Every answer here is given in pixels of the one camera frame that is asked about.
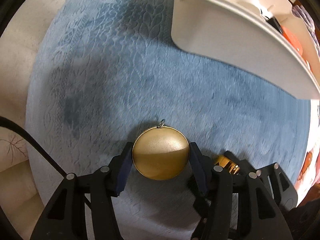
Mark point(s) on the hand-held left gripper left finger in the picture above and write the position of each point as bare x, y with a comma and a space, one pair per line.
125, 165

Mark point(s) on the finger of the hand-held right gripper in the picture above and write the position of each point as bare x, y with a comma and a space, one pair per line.
270, 173

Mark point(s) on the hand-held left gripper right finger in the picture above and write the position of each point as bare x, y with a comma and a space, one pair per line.
197, 167

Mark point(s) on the round gold tin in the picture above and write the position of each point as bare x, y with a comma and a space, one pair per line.
160, 155

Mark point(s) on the orange round container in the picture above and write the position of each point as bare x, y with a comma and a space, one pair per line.
295, 42

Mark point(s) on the white plastic storage bin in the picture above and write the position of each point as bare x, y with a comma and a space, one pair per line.
212, 30

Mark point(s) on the cream cartoon quilt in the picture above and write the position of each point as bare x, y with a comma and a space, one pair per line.
308, 160

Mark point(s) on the blue plush mat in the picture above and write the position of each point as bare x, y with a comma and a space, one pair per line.
125, 80

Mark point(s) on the purple floral blanket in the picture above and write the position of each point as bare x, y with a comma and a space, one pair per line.
310, 25

